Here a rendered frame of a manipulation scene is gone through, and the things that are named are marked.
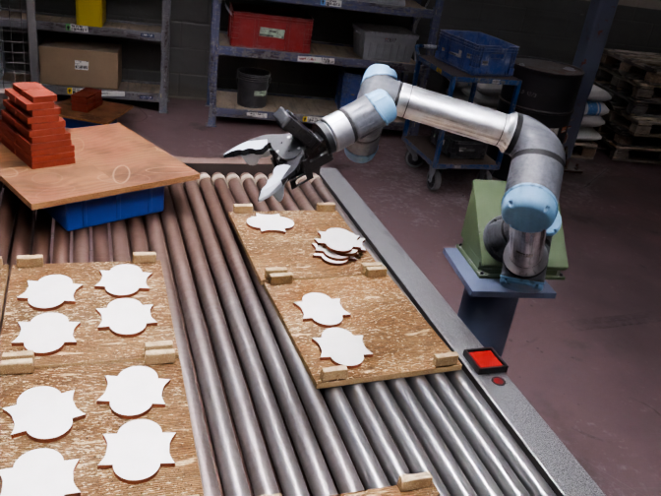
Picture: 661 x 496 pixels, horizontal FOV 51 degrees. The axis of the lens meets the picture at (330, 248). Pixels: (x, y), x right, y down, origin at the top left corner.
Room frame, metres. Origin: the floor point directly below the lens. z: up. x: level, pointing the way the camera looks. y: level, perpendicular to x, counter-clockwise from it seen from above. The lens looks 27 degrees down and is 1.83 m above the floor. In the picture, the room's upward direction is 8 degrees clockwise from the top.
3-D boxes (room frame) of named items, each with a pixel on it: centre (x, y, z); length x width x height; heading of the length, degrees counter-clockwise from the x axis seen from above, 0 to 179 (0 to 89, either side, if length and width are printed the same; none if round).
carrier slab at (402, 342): (1.40, -0.09, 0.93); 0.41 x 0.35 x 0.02; 24
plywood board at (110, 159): (1.90, 0.77, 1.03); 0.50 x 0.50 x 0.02; 46
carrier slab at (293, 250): (1.78, 0.08, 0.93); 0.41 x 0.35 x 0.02; 23
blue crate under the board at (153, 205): (1.86, 0.72, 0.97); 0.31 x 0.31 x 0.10; 46
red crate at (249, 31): (5.87, 0.77, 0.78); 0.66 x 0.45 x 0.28; 104
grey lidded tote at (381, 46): (6.08, -0.19, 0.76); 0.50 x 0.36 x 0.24; 110
